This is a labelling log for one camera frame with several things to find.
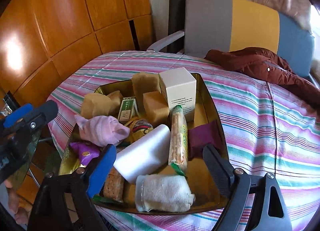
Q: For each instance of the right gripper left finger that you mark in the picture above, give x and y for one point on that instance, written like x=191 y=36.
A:
x=50 y=210

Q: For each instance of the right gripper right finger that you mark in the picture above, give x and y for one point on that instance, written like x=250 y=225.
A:
x=268 y=211

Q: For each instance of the purple candy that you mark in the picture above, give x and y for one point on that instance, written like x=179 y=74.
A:
x=86 y=151

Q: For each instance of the beige sponge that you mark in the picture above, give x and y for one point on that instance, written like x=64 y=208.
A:
x=95 y=104

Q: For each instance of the purple snack packet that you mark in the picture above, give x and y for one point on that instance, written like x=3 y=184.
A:
x=202 y=135

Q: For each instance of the pink sock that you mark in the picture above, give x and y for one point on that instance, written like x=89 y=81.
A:
x=102 y=130

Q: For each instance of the green cracker packet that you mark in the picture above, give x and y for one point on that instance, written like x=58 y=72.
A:
x=178 y=151

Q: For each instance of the white foam block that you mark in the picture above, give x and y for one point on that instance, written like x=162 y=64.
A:
x=145 y=155

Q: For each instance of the green white small box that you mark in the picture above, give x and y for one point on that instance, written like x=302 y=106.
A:
x=128 y=109

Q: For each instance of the tan sponge block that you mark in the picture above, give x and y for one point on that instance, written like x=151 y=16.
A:
x=143 y=82

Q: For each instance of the tan sponge cube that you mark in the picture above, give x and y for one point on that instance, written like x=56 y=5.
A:
x=156 y=108

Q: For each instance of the white cardboard box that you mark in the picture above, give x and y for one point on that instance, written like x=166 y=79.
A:
x=178 y=87

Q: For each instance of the person left hand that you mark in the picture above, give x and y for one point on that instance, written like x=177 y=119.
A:
x=21 y=216

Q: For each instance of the striped bed cover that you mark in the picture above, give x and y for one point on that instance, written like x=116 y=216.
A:
x=267 y=129

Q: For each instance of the orange wooden wardrobe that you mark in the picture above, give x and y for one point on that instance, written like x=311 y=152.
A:
x=43 y=42

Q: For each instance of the gold tin tray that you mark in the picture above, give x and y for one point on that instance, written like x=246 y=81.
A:
x=201 y=183

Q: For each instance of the dark red jacket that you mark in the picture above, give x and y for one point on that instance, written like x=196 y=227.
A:
x=263 y=64

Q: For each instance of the grey yellow blue headboard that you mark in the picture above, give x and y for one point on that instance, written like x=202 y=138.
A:
x=230 y=25

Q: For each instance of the black rolled mat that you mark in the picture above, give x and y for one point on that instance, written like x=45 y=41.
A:
x=176 y=21

